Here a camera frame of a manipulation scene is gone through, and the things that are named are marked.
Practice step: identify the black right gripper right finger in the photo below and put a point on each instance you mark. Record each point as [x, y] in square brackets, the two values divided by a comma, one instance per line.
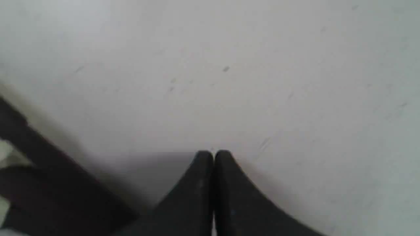
[241, 209]

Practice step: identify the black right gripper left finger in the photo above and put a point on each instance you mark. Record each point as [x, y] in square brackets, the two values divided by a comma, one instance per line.
[186, 210]

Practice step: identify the painted paper folding fan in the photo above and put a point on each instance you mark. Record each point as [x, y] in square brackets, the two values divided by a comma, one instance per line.
[53, 195]

